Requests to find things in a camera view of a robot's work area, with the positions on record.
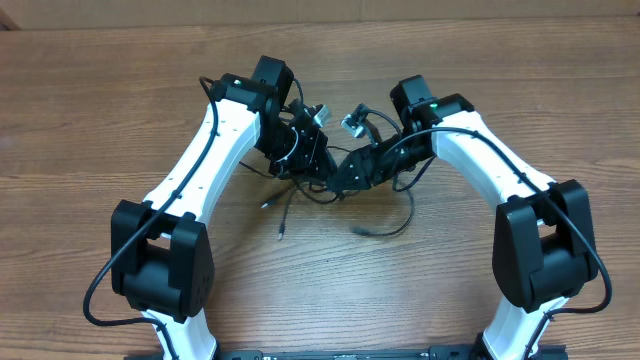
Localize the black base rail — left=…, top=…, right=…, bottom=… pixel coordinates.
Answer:
left=124, top=343, right=569, bottom=360

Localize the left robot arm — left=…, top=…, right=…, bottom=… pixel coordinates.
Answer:
left=106, top=56, right=336, bottom=359

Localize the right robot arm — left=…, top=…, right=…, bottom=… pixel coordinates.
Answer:
left=328, top=75, right=601, bottom=359

